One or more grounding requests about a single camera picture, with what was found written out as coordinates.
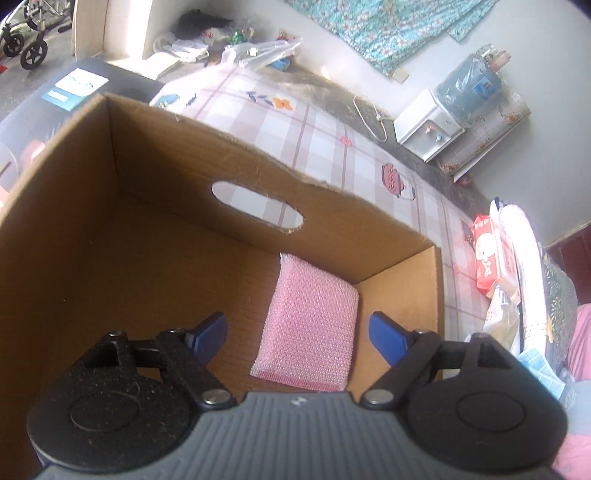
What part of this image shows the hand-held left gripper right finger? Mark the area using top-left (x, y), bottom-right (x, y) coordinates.
top-left (360, 312), bottom-right (516, 410)

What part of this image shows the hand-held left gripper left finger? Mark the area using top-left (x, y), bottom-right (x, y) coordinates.
top-left (87, 312), bottom-right (232, 410)

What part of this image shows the pink sponge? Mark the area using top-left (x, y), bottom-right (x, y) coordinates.
top-left (249, 252), bottom-right (360, 392)

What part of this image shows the brown cardboard box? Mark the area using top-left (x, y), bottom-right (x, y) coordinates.
top-left (0, 92), bottom-right (446, 480)

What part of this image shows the small clear plastic bag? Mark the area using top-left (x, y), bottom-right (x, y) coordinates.
top-left (482, 284), bottom-right (525, 354)

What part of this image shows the red wet wipes pack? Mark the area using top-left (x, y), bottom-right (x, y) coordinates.
top-left (472, 215), bottom-right (518, 296)

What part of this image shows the light blue packet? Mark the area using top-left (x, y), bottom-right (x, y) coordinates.
top-left (517, 348), bottom-right (571, 407)

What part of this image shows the white striped towel blanket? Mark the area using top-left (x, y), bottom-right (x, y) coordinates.
top-left (489, 198), bottom-right (555, 370)

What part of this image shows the green leaf print pillow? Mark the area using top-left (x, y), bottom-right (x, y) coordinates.
top-left (540, 258), bottom-right (580, 374)

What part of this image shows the pink bedding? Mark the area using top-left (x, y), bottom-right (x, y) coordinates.
top-left (551, 305), bottom-right (591, 480)

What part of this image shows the dark red wooden headboard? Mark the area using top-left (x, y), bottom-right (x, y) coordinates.
top-left (545, 231), bottom-right (591, 305)

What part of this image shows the white water dispenser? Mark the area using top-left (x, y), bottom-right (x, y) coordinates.
top-left (393, 89), bottom-right (465, 163)

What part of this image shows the floral patterned paper roll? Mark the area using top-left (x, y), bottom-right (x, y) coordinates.
top-left (436, 90), bottom-right (532, 183)

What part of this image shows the black orange appliance box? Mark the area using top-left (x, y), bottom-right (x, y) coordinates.
top-left (0, 58), bottom-right (164, 204)

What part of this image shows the clear white plastic bag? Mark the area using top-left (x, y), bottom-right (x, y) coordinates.
top-left (221, 39), bottom-right (304, 71)

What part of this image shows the small bottle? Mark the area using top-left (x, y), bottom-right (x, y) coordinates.
top-left (480, 44), bottom-right (512, 71)

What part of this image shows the black cloth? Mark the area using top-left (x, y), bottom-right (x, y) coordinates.
top-left (177, 9), bottom-right (234, 40)

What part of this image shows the wheelchair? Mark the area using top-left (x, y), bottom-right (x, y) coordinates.
top-left (0, 0), bottom-right (61, 70)

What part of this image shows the white cable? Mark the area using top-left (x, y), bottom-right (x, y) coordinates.
top-left (353, 93), bottom-right (389, 143)

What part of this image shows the teal floral wall cloth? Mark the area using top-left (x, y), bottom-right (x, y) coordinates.
top-left (284, 0), bottom-right (502, 75)

